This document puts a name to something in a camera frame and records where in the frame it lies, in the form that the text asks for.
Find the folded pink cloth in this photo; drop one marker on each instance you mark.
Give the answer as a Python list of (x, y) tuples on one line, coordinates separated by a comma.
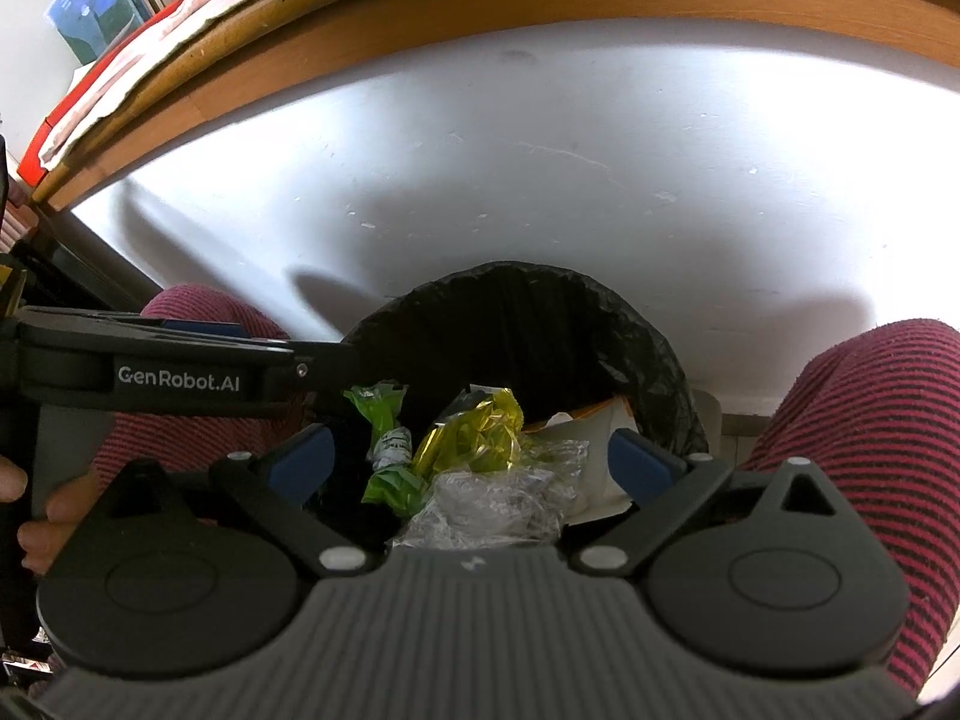
[(187, 15)]

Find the row of upright books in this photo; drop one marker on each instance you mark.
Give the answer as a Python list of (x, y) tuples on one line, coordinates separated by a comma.
[(97, 7)]

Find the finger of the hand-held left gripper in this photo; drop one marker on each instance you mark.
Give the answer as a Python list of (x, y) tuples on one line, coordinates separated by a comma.
[(202, 330), (330, 367)]

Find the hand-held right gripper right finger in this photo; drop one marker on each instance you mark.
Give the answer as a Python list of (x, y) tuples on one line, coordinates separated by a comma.
[(641, 465)]

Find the bin with black liner bag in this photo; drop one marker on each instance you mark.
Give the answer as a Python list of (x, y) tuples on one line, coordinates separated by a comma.
[(525, 330)]

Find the clear plastic bag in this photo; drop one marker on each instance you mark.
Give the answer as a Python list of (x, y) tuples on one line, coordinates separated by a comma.
[(487, 502)]

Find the gold green foil bag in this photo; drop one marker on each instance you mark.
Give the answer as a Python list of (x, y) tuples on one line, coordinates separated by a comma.
[(465, 439)]

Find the person's left hand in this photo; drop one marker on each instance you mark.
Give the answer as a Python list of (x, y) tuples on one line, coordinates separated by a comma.
[(64, 502)]

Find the green plastic wrapper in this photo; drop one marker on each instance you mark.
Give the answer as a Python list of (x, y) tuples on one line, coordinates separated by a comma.
[(390, 491)]

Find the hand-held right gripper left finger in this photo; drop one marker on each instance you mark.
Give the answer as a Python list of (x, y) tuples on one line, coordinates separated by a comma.
[(304, 461)]

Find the person's right leg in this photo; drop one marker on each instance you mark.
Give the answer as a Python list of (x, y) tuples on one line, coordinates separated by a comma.
[(862, 405)]

